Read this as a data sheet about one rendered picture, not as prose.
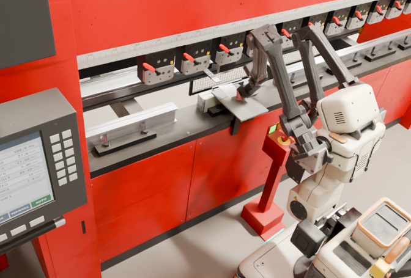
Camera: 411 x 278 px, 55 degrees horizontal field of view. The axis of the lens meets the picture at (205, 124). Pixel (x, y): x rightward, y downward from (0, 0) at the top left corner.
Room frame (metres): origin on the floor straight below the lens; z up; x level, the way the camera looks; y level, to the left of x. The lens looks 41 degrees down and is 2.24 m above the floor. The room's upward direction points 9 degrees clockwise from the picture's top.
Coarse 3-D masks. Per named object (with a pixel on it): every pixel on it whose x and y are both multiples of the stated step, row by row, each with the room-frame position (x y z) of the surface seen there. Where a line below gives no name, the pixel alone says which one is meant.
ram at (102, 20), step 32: (96, 0) 1.31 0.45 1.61; (128, 0) 1.39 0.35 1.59; (160, 0) 1.48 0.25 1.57; (192, 0) 1.57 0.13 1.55; (224, 0) 1.68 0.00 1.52; (256, 0) 1.80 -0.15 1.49; (288, 0) 1.94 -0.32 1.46; (320, 0) 2.10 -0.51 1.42; (96, 32) 1.30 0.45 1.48; (128, 32) 1.39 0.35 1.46; (160, 32) 1.48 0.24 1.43; (224, 32) 1.70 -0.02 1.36; (96, 64) 1.30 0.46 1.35
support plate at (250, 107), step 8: (216, 96) 1.68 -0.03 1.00; (224, 96) 1.69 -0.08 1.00; (224, 104) 1.62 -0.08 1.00; (232, 104) 1.63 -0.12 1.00; (240, 104) 1.64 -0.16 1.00; (248, 104) 1.65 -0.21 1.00; (256, 104) 1.66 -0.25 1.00; (232, 112) 1.57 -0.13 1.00; (240, 112) 1.57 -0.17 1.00; (248, 112) 1.58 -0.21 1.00; (256, 112) 1.59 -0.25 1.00; (264, 112) 1.61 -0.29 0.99; (240, 120) 1.51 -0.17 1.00
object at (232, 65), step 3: (231, 63) 1.79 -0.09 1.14; (234, 63) 1.80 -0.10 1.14; (219, 66) 1.75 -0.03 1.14; (222, 66) 1.75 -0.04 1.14; (225, 66) 1.77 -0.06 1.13; (228, 66) 1.78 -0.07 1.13; (231, 66) 1.79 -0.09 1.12; (234, 66) 1.81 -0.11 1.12; (219, 69) 1.75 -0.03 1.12; (222, 69) 1.76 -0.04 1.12; (225, 69) 1.77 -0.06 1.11; (228, 69) 1.78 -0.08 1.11; (231, 69) 1.80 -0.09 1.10; (219, 72) 1.74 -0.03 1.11; (222, 72) 1.77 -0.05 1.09; (225, 72) 1.78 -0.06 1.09; (228, 72) 1.80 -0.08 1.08
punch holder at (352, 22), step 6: (354, 6) 2.34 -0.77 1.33; (360, 6) 2.35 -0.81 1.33; (366, 6) 2.39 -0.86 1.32; (354, 12) 2.33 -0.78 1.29; (360, 12) 2.37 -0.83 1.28; (348, 18) 2.35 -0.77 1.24; (354, 18) 2.34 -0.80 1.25; (348, 24) 2.33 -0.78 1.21; (354, 24) 2.35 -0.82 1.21; (360, 24) 2.40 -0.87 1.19
